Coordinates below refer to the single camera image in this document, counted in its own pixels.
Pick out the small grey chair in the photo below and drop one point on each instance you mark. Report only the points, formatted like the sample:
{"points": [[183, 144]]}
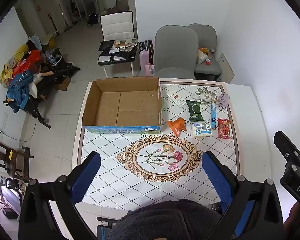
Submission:
{"points": [[207, 35]]}

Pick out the pink paper bag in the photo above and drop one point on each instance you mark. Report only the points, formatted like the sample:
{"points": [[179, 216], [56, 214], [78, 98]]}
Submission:
{"points": [[150, 70]]}

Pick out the white padded chair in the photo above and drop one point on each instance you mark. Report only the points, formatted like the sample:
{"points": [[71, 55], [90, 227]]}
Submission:
{"points": [[117, 26]]}

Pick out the white blue tissue pack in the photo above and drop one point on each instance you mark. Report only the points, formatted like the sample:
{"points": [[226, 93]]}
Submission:
{"points": [[201, 130]]}

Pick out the orange snack packet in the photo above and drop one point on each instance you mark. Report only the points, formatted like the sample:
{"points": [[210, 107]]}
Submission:
{"points": [[176, 127]]}

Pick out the small brown cardboard box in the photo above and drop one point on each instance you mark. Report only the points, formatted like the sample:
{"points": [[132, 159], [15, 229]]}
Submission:
{"points": [[62, 83]]}

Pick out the small red white box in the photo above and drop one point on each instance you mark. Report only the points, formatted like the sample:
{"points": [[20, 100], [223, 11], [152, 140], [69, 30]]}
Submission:
{"points": [[208, 61]]}

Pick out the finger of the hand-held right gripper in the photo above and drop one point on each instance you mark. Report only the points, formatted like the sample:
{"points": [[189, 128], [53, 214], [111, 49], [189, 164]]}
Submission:
{"points": [[286, 146]]}

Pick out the large grey chair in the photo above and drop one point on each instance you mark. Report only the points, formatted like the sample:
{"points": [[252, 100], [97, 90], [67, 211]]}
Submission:
{"points": [[176, 50]]}

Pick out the white tissue box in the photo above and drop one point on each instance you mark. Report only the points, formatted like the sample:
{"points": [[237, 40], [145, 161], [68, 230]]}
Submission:
{"points": [[201, 57]]}

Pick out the white cigarette pack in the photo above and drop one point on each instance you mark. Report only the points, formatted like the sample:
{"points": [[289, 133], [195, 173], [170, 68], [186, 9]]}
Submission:
{"points": [[177, 98]]}

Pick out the green wet wipe packet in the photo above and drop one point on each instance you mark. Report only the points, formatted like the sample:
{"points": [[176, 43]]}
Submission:
{"points": [[195, 111]]}

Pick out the pink suitcase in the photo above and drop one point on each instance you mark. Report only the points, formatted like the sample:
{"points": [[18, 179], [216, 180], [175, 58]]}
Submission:
{"points": [[145, 57]]}

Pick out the red plastic bag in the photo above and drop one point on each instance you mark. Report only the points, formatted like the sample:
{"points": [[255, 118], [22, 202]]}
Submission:
{"points": [[27, 62]]}

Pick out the stack of papers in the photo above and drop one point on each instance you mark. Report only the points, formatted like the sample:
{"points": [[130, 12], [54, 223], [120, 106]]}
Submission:
{"points": [[123, 43]]}

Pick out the red patterned snack packet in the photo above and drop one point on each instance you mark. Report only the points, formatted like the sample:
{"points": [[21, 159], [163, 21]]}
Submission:
{"points": [[224, 128]]}

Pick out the black folding rack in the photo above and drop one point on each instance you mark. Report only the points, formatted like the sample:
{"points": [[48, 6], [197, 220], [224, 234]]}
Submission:
{"points": [[52, 76]]}

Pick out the white board panel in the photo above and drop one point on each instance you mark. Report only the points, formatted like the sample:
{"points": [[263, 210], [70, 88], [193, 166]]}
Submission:
{"points": [[227, 67]]}

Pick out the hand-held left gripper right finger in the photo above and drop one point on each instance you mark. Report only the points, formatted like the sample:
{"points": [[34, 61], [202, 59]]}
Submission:
{"points": [[216, 175]]}

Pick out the light purple cloth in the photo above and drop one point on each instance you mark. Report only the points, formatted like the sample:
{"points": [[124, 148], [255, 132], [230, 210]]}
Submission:
{"points": [[223, 100]]}

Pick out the black flat bag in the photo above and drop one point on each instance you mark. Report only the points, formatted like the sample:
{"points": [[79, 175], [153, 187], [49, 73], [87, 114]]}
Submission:
{"points": [[106, 46]]}

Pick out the yellow garment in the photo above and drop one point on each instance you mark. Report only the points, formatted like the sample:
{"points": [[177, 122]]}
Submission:
{"points": [[8, 70]]}

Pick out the slim blue stick packet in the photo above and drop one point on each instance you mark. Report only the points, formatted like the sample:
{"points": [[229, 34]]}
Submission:
{"points": [[213, 116]]}

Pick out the blue garment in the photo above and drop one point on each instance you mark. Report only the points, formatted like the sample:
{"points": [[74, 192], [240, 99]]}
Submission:
{"points": [[18, 90]]}

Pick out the dark wooden chair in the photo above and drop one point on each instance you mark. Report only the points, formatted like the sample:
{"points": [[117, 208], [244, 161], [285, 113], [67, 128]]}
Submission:
{"points": [[12, 157]]}

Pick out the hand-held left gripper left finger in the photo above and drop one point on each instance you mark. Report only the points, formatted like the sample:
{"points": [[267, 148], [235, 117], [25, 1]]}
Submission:
{"points": [[86, 177]]}

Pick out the black backpack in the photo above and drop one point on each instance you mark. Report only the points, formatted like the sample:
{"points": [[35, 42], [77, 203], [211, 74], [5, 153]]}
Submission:
{"points": [[92, 19]]}

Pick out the dark fleece clothing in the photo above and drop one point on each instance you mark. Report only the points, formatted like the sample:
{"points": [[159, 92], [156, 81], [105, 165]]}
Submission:
{"points": [[165, 222]]}

